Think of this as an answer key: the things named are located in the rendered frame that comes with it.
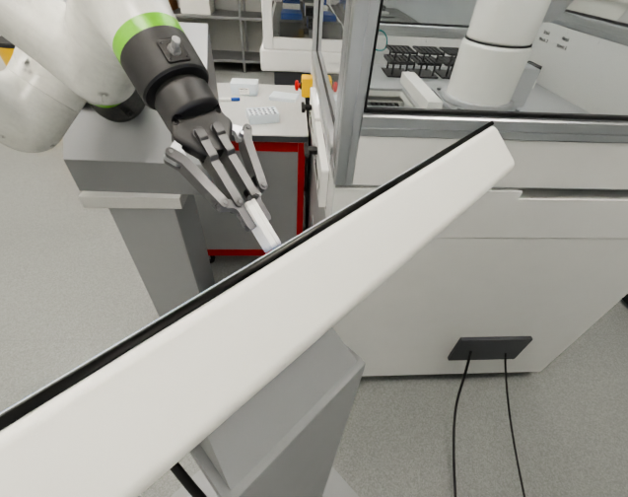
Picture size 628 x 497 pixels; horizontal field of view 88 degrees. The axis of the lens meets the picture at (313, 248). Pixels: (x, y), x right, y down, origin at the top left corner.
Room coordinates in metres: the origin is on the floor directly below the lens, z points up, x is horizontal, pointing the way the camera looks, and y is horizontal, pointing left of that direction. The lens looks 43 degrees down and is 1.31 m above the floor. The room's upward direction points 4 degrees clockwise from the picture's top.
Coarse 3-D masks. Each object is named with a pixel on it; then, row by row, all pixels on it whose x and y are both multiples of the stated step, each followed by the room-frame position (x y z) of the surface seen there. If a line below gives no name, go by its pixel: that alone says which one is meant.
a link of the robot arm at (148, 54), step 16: (144, 32) 0.44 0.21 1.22; (160, 32) 0.45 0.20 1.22; (176, 32) 0.46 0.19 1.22; (128, 48) 0.43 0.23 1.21; (144, 48) 0.43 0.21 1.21; (160, 48) 0.43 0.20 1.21; (176, 48) 0.43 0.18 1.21; (192, 48) 0.47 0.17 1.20; (128, 64) 0.43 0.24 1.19; (144, 64) 0.42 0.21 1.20; (160, 64) 0.42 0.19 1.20; (176, 64) 0.42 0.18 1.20; (192, 64) 0.44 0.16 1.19; (144, 80) 0.41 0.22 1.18; (160, 80) 0.41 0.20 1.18; (208, 80) 0.47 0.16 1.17; (144, 96) 0.41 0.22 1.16
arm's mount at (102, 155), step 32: (192, 32) 1.01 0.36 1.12; (96, 128) 0.82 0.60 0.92; (128, 128) 0.83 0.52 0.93; (160, 128) 0.84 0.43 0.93; (64, 160) 0.76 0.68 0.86; (96, 160) 0.77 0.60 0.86; (128, 160) 0.78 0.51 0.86; (160, 160) 0.78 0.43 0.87; (192, 160) 0.79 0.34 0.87; (160, 192) 0.78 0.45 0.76; (192, 192) 0.78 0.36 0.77
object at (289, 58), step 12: (264, 0) 1.91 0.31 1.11; (264, 12) 1.91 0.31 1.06; (264, 24) 1.91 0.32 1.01; (264, 36) 1.91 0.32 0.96; (264, 48) 1.92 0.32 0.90; (276, 48) 1.92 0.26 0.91; (288, 48) 1.92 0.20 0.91; (300, 48) 1.93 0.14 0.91; (264, 60) 1.91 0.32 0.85; (276, 60) 1.92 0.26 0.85; (288, 60) 1.92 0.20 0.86; (300, 60) 1.93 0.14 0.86; (276, 72) 1.94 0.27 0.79; (288, 72) 1.94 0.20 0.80; (300, 72) 1.95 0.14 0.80; (276, 84) 1.94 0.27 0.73; (288, 84) 1.94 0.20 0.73
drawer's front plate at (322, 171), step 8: (320, 128) 0.91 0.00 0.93; (320, 136) 0.86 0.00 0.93; (320, 144) 0.81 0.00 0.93; (320, 152) 0.76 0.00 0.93; (320, 160) 0.72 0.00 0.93; (320, 168) 0.70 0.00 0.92; (320, 176) 0.68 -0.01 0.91; (320, 184) 0.68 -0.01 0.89; (320, 192) 0.68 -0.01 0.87; (320, 200) 0.68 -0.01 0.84
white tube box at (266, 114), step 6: (246, 108) 1.38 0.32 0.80; (252, 108) 1.38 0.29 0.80; (258, 108) 1.39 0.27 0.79; (264, 108) 1.39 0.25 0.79; (270, 108) 1.39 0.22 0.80; (246, 114) 1.36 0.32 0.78; (252, 114) 1.32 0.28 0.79; (258, 114) 1.31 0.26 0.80; (264, 114) 1.32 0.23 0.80; (270, 114) 1.33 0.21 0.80; (276, 114) 1.34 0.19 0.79; (252, 120) 1.30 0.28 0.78; (258, 120) 1.31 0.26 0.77; (264, 120) 1.32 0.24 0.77; (270, 120) 1.33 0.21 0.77; (276, 120) 1.34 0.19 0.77
